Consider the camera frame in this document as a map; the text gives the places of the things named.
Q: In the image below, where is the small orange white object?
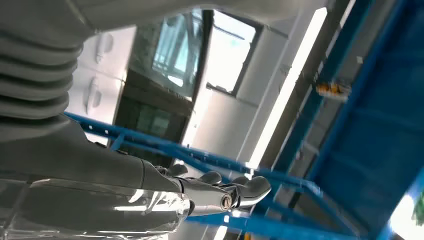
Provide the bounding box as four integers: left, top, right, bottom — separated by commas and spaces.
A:
315, 81, 352, 102

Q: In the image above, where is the blue metal shelf rack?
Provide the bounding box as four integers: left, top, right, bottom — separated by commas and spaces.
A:
64, 0, 424, 240

